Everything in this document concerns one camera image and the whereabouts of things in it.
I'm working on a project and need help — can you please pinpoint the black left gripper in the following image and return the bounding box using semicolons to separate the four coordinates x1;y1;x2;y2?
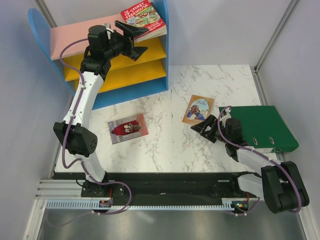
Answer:
103;21;149;62

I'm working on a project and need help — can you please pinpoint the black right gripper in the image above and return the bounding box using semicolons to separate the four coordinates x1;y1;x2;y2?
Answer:
190;114;230;144

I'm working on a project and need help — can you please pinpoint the Othello tan picture book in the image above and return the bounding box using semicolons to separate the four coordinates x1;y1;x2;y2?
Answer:
182;94;215;125

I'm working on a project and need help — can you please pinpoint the Nineteen Eighty-Four blue book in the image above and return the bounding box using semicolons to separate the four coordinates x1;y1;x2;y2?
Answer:
134;31;168;43

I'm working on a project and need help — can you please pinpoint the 13-Storey Treehouse red book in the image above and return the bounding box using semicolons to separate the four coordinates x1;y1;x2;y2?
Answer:
120;0;168;43

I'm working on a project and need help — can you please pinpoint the Hamlet picture book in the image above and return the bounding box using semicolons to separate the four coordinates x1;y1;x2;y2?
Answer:
108;113;149;145

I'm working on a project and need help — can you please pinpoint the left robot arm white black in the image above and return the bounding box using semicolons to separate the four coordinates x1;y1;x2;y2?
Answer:
53;20;148;197

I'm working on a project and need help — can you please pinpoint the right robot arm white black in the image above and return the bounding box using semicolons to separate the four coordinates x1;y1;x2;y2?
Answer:
191;115;310;214

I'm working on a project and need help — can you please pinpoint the colourful blue wooden bookshelf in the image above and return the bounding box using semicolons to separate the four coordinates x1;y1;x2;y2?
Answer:
28;0;169;111

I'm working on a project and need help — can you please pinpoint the green lever arch file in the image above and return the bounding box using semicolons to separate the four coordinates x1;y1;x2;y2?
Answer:
221;105;299;153

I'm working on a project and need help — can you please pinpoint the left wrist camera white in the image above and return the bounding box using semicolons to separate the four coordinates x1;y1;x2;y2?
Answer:
104;23;113;32

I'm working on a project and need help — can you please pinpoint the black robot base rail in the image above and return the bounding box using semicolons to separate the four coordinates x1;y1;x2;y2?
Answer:
53;172;255;205

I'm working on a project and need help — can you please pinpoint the aluminium frame post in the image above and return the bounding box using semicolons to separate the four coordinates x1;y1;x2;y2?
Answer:
252;0;301;73

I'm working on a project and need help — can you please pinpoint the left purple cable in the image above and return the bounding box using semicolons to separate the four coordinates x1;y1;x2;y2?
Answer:
44;39;133;227

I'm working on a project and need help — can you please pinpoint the light blue cable duct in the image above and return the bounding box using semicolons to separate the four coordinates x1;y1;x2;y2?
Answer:
45;199;235;211

